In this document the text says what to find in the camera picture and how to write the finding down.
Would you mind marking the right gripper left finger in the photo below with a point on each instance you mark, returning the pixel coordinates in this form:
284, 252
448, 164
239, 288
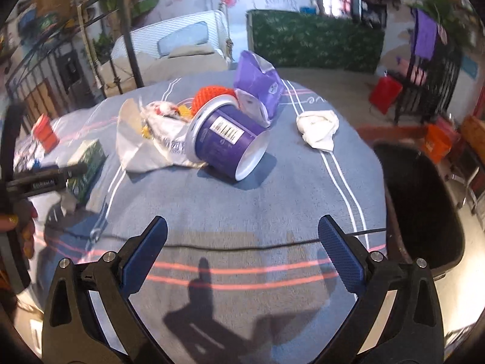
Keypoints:
72, 332

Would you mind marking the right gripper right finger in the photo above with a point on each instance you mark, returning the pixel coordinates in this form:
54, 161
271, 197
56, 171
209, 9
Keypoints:
414, 330

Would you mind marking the white tissue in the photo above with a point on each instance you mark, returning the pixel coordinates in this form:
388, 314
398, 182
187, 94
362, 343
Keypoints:
318, 128

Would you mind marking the purple white plastic cup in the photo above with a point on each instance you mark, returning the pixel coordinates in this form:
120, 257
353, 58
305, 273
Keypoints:
224, 137

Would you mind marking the orange foam fruit net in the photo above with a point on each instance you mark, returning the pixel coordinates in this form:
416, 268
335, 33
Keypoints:
206, 94

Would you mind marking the purple snack bag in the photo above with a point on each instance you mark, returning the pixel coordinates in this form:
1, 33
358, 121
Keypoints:
258, 88

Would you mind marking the dark brown trash bin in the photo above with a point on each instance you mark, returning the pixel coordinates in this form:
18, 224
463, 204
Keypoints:
421, 220

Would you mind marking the left hand yellow nails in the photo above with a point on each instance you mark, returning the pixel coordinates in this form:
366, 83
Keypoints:
24, 228

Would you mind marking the green tissue box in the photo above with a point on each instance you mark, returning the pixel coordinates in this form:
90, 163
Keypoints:
90, 154

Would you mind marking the small red box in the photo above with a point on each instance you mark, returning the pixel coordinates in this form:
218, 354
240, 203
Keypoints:
43, 132

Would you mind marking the grey striped tablecloth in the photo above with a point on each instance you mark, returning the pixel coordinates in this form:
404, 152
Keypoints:
242, 278

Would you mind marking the orange bucket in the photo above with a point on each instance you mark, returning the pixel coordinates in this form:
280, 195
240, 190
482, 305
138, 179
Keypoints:
436, 143

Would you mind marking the red canister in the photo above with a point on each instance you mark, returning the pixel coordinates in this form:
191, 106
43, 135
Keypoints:
385, 93

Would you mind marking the black metal railing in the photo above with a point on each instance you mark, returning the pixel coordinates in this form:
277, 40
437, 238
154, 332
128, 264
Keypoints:
427, 85

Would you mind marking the green patterned counter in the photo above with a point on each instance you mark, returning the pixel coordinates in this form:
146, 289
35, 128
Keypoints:
294, 39

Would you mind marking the purple hanging towel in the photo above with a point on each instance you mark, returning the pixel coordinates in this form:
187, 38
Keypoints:
425, 34

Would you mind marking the blue grey cushion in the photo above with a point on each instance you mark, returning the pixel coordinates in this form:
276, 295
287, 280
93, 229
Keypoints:
194, 34

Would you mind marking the green potted plant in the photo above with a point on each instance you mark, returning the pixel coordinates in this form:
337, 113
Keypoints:
456, 17

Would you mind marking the white mesh sofa chair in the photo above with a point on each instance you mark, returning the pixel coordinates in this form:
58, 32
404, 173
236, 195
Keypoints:
145, 38

